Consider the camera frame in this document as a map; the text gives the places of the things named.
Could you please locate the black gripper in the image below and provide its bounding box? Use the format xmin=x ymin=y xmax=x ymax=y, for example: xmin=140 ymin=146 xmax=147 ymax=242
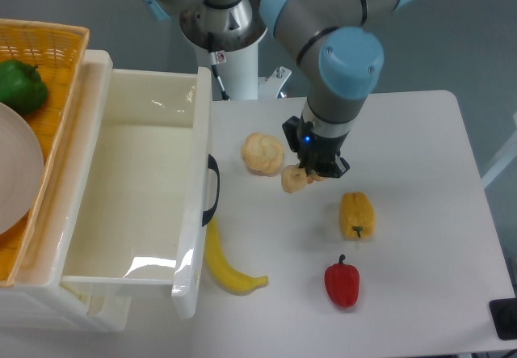
xmin=282 ymin=99 xmax=352 ymax=179

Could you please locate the square toasted bread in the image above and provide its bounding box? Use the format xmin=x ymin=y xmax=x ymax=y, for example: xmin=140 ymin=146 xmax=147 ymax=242
xmin=280 ymin=165 xmax=325 ymax=194

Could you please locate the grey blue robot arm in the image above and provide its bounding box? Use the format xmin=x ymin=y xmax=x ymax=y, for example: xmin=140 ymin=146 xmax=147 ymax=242
xmin=144 ymin=0 xmax=413 ymax=178

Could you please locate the round bread roll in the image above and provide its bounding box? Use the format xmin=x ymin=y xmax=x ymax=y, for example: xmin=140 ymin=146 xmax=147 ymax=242
xmin=241 ymin=133 xmax=284 ymax=175

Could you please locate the white plastic drawer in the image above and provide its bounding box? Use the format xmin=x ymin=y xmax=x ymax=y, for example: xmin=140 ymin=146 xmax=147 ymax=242
xmin=61 ymin=68 xmax=212 ymax=318

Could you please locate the white drawer cabinet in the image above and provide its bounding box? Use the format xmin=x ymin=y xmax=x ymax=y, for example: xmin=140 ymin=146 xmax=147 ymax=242
xmin=1 ymin=50 xmax=131 ymax=332

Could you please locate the yellow bell pepper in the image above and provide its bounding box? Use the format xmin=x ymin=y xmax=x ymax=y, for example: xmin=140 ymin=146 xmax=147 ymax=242
xmin=339 ymin=192 xmax=376 ymax=240

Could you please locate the red bell pepper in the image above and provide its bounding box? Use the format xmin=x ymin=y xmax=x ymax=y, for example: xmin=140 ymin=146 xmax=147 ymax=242
xmin=324 ymin=254 xmax=360 ymax=308

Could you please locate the yellow banana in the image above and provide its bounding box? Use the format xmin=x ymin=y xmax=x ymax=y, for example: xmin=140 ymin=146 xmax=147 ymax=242
xmin=204 ymin=218 xmax=269 ymax=295

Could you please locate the black device at table edge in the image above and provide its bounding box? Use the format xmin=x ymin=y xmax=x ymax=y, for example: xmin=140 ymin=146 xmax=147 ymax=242
xmin=489 ymin=297 xmax=517 ymax=340

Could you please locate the orange woven basket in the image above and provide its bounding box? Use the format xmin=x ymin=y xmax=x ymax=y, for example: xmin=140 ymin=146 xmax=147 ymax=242
xmin=1 ymin=19 xmax=90 ymax=288

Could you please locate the white plate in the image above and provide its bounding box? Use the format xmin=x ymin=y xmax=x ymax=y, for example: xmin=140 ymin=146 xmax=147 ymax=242
xmin=1 ymin=104 xmax=44 ymax=233

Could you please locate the green bell pepper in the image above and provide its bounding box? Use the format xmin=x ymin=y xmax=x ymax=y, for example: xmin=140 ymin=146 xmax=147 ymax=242
xmin=1 ymin=59 xmax=48 ymax=116

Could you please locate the black drawer handle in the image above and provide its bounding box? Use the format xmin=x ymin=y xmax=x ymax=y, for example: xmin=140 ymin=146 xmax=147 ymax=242
xmin=202 ymin=154 xmax=221 ymax=226

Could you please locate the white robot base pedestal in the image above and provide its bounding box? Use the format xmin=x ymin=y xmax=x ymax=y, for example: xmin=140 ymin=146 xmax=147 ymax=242
xmin=179 ymin=0 xmax=292 ymax=102

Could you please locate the white cable on pedestal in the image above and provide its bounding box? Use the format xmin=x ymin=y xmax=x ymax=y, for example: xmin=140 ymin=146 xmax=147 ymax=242
xmin=208 ymin=32 xmax=232 ymax=101

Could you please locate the white frame at right edge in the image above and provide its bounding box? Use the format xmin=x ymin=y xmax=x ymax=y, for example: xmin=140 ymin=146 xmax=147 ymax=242
xmin=481 ymin=113 xmax=517 ymax=190

